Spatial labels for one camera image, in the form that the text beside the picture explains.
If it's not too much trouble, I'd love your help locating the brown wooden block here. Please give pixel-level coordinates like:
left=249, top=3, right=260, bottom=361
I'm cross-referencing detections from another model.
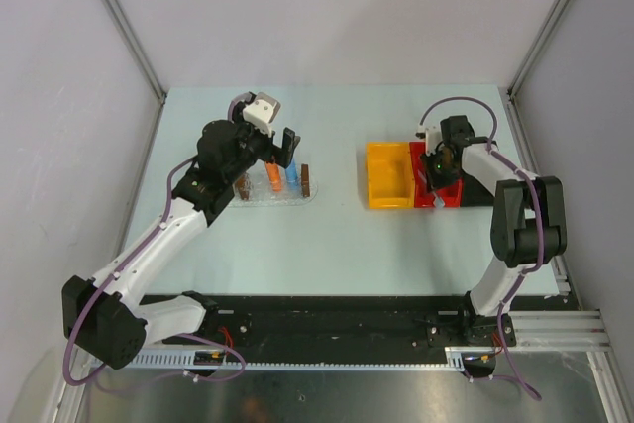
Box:
left=300, top=163, right=311, bottom=198

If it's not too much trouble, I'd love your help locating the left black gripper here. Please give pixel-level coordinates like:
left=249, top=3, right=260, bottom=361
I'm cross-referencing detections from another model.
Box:
left=225, top=101, right=299, bottom=184

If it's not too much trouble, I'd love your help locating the clear plastic tray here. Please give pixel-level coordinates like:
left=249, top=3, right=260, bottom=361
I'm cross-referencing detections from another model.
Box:
left=228, top=165, right=319, bottom=208

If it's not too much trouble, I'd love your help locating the right aluminium frame post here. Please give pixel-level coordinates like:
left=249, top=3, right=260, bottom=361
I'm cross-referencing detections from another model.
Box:
left=506, top=0, right=574, bottom=98

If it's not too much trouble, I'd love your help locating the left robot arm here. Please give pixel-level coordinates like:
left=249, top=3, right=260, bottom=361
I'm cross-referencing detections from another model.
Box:
left=61, top=120, right=300, bottom=370

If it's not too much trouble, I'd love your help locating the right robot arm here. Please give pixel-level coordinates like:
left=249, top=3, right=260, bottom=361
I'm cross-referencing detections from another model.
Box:
left=416, top=115, right=567, bottom=345

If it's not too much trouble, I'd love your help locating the aluminium frame post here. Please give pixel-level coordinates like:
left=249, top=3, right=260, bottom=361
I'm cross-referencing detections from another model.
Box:
left=101, top=0, right=166, bottom=105
left=506, top=0, right=574, bottom=98

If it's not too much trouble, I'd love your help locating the black plastic bin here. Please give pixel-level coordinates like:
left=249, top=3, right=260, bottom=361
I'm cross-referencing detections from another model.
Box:
left=460, top=174, right=494, bottom=208

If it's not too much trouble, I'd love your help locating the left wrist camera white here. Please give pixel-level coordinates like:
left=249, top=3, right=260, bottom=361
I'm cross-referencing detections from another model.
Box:
left=242, top=92, right=281, bottom=138

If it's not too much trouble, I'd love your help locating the red plastic bin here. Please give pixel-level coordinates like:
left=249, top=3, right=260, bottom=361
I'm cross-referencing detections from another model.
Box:
left=409, top=141, right=463, bottom=208

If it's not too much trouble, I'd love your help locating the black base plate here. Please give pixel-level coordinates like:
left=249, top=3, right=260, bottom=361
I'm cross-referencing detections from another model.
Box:
left=101, top=293, right=531, bottom=358

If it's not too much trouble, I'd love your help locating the yellow plastic bin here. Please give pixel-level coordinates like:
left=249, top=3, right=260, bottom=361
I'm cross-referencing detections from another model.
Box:
left=366, top=142, right=415, bottom=209

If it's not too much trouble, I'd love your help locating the brown block with hole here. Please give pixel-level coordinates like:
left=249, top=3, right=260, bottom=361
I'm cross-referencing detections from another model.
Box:
left=236, top=172, right=251, bottom=201

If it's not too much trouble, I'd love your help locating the grey cable duct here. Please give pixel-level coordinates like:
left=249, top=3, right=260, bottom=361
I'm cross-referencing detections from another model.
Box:
left=133, top=347, right=470, bottom=372

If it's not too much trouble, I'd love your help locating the grey toothbrush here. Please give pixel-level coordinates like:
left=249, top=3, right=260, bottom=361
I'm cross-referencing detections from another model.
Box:
left=418, top=171, right=445, bottom=208

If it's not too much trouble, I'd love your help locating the blue toothpaste tube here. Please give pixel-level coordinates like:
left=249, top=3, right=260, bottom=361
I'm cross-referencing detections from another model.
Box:
left=284, top=159, right=301, bottom=191

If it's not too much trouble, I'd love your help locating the left aluminium frame post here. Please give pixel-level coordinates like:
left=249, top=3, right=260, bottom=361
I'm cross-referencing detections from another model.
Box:
left=101, top=0, right=166, bottom=105

